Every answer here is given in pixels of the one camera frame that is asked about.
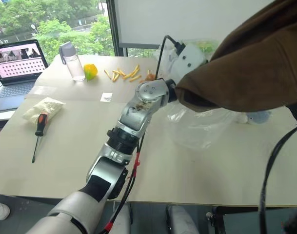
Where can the white filled packet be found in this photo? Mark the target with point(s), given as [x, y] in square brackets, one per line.
[44, 109]

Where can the grey rounded leg cover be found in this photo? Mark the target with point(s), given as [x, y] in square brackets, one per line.
[181, 219]
[124, 219]

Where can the white board panel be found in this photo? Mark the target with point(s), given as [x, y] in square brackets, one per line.
[187, 19]

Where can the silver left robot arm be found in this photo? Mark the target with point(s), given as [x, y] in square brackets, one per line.
[136, 114]

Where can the clear plastic bag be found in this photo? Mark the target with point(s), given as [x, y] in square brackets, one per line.
[199, 131]

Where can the brown fried chicken toy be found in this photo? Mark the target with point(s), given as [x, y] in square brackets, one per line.
[150, 77]

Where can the small white printed card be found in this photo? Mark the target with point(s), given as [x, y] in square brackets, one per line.
[106, 97]

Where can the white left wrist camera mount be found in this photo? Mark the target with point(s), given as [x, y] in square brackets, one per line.
[191, 59]

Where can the open laptop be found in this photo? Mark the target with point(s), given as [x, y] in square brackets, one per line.
[16, 65]

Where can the yellow green toy pepper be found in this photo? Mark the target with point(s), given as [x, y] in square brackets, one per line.
[90, 72]

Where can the dark window pillar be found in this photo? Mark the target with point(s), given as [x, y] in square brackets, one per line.
[112, 26]

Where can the blue grey whale plush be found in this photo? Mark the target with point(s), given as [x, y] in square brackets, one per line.
[256, 118]

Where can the plastic bag of green items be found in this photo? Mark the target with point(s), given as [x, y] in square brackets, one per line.
[167, 57]

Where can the clear bottle with grey lid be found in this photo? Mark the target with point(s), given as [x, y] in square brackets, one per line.
[75, 65]

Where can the brown cap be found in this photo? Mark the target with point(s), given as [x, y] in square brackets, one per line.
[255, 61]

